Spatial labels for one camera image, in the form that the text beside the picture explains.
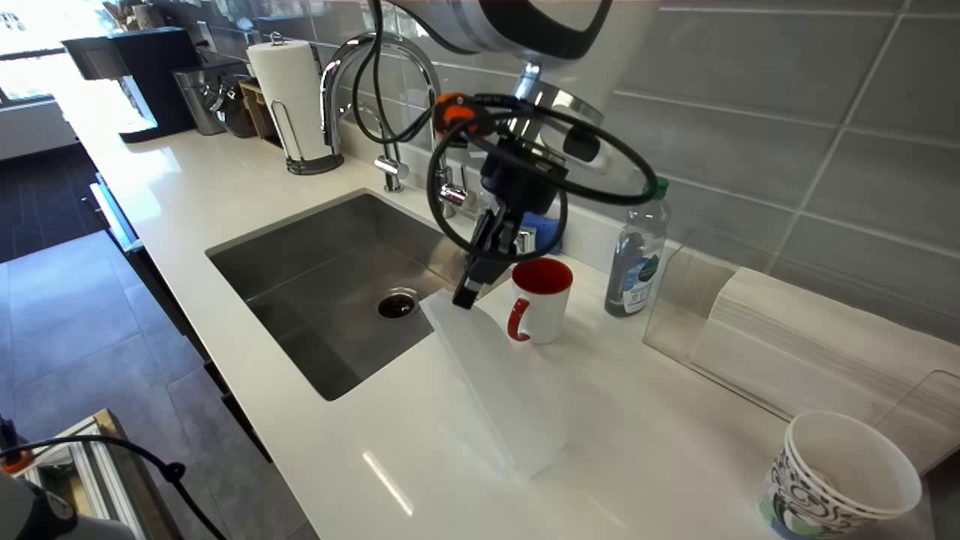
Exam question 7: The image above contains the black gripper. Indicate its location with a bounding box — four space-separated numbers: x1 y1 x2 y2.
454 138 560 308

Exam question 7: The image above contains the white serviette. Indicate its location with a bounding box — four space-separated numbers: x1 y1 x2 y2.
420 290 566 480

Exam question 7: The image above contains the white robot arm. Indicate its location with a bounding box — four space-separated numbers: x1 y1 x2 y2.
394 0 660 308

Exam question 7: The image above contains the white red mug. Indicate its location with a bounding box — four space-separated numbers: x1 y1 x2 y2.
507 259 572 341

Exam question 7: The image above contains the blue sponge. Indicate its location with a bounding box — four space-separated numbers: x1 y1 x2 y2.
515 214 558 255

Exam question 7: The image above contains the sink drain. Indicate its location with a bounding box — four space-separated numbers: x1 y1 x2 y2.
378 284 416 318

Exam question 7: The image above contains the chrome gooseneck faucet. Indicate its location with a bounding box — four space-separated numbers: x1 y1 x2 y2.
314 34 442 192

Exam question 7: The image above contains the stainless steel sink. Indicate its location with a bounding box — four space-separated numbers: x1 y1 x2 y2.
207 196 465 403

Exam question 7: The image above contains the green capped plastic bottle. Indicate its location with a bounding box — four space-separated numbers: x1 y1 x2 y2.
606 180 669 318

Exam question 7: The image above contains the white paper towel roll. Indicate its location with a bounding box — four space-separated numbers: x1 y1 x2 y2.
247 39 342 175

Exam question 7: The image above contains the black coffee machine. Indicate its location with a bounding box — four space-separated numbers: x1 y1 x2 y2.
63 27 202 143

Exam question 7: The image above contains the patterned paper cup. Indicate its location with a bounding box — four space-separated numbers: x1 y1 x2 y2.
758 411 923 540

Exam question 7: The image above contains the black orange wrist camera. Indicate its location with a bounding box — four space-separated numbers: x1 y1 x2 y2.
431 92 492 135

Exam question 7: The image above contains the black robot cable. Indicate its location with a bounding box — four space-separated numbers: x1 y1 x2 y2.
352 0 662 263

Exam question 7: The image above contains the black cable lower left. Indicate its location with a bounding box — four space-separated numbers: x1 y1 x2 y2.
0 416 229 540

